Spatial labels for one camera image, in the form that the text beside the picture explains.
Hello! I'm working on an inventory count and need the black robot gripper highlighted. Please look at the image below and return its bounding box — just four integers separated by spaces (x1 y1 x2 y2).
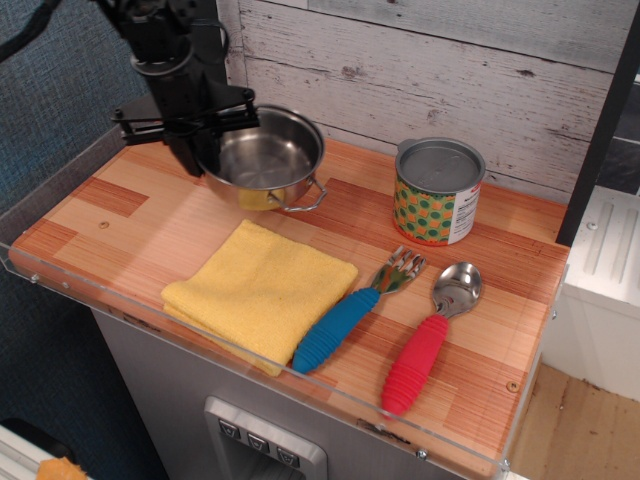
111 55 259 176

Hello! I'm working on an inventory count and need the orange object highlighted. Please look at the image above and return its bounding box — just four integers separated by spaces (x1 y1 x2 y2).
36 457 88 480

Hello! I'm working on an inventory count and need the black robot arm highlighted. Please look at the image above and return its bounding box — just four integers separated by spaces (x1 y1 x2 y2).
99 1 259 177

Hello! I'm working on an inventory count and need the silver dispenser panel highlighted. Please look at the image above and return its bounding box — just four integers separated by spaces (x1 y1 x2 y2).
204 396 328 479

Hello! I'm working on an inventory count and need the dark vertical post right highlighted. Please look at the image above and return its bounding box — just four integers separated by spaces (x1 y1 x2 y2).
556 7 639 247

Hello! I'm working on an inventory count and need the green orange patterned can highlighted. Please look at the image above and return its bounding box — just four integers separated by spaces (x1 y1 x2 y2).
393 138 485 246

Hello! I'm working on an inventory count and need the yellow folded rag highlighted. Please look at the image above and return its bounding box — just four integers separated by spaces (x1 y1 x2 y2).
161 220 358 377

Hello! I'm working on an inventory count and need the clear acrylic table guard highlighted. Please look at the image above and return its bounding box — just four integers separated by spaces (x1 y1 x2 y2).
6 96 576 479

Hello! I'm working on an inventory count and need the blue handled fork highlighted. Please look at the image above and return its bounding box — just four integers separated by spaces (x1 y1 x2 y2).
292 246 426 374

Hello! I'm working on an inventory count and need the white toy sink unit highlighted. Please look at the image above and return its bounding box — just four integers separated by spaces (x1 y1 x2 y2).
541 186 639 400

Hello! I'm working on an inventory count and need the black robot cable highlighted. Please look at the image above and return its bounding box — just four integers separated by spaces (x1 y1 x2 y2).
0 0 63 63

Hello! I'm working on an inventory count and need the white aluminium rail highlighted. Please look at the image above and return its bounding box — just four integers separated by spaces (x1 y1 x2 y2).
0 427 48 480

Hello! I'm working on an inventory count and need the silver steel pot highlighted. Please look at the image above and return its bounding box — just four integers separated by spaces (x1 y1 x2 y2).
198 105 327 213

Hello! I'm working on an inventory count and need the grey toy fridge cabinet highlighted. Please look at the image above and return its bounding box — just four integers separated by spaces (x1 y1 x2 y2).
91 307 451 480

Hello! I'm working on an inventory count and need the red handled spoon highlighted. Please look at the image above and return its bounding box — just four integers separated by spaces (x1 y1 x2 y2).
381 262 482 416

